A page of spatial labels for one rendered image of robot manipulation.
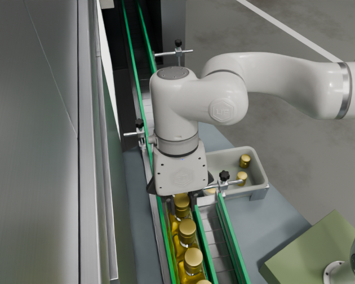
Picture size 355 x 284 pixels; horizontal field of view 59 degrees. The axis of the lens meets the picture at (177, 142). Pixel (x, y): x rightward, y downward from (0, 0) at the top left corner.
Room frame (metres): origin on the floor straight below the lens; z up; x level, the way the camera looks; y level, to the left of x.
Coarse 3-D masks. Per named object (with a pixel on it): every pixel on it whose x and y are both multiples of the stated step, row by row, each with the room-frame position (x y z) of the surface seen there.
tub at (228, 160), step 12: (216, 156) 0.67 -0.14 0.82; (228, 156) 0.67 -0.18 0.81; (240, 156) 0.68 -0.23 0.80; (252, 156) 0.66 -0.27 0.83; (216, 168) 0.65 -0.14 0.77; (228, 168) 0.65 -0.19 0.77; (240, 168) 0.65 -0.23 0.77; (252, 168) 0.64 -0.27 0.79; (216, 180) 0.60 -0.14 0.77; (228, 180) 0.60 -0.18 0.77; (252, 180) 0.60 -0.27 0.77; (264, 180) 0.56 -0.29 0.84; (204, 192) 0.51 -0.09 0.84; (228, 192) 0.51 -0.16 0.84
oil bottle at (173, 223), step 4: (168, 212) 0.32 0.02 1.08; (168, 216) 0.31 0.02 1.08; (172, 216) 0.31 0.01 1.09; (188, 216) 0.31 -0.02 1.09; (192, 216) 0.31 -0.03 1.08; (168, 220) 0.31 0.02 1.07; (172, 220) 0.30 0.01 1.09; (176, 220) 0.30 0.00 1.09; (168, 224) 0.31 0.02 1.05; (172, 224) 0.29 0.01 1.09; (176, 224) 0.29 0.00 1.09; (168, 228) 0.31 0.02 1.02; (172, 228) 0.29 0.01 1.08; (176, 228) 0.28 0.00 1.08; (168, 232) 0.32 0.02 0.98; (172, 232) 0.28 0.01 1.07; (176, 232) 0.28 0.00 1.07; (168, 236) 0.32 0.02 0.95; (168, 240) 0.33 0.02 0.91
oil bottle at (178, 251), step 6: (174, 234) 0.27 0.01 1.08; (174, 240) 0.26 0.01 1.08; (174, 246) 0.25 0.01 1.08; (180, 246) 0.24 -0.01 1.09; (192, 246) 0.24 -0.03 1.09; (198, 246) 0.24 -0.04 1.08; (174, 252) 0.24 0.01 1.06; (180, 252) 0.23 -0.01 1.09; (174, 258) 0.24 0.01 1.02; (180, 258) 0.22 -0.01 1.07; (174, 264) 0.24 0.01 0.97; (174, 270) 0.24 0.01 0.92
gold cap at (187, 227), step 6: (180, 222) 0.26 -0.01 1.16; (186, 222) 0.26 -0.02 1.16; (192, 222) 0.26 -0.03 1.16; (180, 228) 0.25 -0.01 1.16; (186, 228) 0.25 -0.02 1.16; (192, 228) 0.25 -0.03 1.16; (180, 234) 0.24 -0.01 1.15; (186, 234) 0.24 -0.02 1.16; (192, 234) 0.24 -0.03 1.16; (180, 240) 0.24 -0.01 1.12; (186, 240) 0.24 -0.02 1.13; (192, 240) 0.24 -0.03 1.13
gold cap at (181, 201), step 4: (176, 196) 0.32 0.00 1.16; (180, 196) 0.32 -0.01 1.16; (184, 196) 0.32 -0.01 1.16; (188, 196) 0.32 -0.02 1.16; (176, 200) 0.31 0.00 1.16; (180, 200) 0.31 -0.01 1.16; (184, 200) 0.31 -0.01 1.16; (188, 200) 0.31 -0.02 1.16; (176, 204) 0.30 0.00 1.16; (180, 204) 0.30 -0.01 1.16; (184, 204) 0.30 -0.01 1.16; (188, 204) 0.30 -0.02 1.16; (176, 208) 0.30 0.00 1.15; (180, 208) 0.29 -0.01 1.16; (184, 208) 0.30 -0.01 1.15; (188, 208) 0.30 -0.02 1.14; (176, 212) 0.30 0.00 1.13; (180, 212) 0.29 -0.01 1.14; (184, 212) 0.30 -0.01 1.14; (188, 212) 0.30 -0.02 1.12; (180, 216) 0.29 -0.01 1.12; (184, 216) 0.29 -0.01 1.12
